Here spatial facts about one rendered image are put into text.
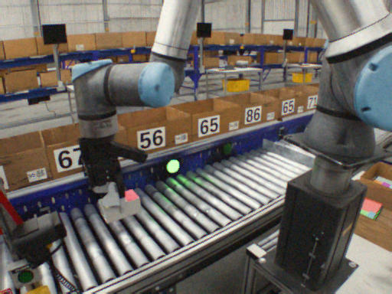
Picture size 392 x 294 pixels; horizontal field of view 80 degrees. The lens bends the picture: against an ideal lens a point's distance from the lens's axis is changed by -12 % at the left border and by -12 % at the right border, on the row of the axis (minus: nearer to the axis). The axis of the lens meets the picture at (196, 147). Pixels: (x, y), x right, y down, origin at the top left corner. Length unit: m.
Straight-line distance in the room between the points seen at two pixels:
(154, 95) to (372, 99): 0.38
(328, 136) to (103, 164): 0.53
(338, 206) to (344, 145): 0.15
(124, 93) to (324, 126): 0.46
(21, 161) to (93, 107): 0.74
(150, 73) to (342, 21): 0.35
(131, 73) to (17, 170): 0.87
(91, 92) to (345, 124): 0.57
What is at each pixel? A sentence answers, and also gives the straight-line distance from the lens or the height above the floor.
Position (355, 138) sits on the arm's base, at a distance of 0.68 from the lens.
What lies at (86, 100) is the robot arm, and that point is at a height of 1.34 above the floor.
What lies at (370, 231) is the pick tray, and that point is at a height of 0.80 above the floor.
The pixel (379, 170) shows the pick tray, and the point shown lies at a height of 0.80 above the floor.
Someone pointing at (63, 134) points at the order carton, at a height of 1.00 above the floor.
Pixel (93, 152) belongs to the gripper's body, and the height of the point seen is 1.21.
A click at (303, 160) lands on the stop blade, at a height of 0.77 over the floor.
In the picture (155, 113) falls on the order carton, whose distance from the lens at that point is 1.72.
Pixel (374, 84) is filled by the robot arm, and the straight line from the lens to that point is 0.47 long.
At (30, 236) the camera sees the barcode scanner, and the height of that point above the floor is 1.08.
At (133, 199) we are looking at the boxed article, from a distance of 0.72.
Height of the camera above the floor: 1.45
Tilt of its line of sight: 22 degrees down
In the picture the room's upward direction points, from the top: 1 degrees counter-clockwise
